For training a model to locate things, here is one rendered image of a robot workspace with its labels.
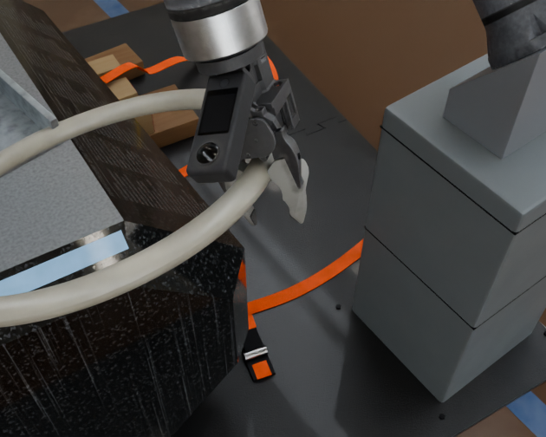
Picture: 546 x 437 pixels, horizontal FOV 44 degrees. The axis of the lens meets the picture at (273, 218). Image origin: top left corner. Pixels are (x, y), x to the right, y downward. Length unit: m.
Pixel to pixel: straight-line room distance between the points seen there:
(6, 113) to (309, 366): 1.24
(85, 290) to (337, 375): 1.48
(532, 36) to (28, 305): 1.04
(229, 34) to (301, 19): 2.70
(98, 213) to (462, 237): 0.78
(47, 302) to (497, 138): 1.04
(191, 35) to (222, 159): 0.12
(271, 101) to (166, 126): 1.94
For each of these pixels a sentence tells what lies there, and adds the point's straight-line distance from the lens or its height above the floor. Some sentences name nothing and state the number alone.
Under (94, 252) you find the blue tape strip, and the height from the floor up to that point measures 0.85.
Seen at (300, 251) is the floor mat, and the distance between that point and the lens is 2.31.
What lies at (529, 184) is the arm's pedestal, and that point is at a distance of 1.46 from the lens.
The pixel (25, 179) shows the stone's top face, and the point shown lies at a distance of 1.43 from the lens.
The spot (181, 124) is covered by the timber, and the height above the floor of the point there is 0.10.
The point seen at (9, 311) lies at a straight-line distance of 0.69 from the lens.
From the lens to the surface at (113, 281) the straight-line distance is 0.66.
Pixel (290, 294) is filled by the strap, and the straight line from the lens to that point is 2.20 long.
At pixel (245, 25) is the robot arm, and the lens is 0.67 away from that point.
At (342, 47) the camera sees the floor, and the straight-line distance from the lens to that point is 3.19.
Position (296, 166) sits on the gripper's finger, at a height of 1.33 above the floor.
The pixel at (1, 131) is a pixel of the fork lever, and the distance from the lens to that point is 1.15.
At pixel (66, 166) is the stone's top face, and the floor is 0.87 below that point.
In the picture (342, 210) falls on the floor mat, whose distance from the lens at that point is 2.44.
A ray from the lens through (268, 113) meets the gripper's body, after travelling 0.71.
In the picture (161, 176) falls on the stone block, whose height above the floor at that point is 0.70.
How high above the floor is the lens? 1.85
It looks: 50 degrees down
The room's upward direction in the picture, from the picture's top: straight up
